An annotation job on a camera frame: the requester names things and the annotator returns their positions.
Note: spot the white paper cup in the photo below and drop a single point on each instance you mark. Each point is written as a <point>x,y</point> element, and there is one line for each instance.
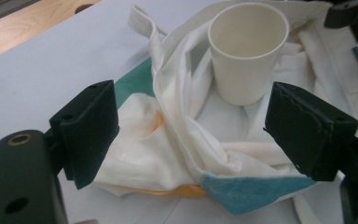
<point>242,74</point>

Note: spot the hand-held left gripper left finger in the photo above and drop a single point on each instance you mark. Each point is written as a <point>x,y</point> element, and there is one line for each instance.
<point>87,130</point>

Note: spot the white table cover sheet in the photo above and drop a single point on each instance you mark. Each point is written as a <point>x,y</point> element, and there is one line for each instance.
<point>59,56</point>

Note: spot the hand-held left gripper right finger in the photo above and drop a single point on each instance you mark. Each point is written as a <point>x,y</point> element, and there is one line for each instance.
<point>307,133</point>

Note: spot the white tote bag coloured blobs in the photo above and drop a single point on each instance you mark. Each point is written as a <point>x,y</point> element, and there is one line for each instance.
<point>167,149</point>

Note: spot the wooden table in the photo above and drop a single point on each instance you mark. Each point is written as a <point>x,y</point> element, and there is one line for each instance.
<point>18,31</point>

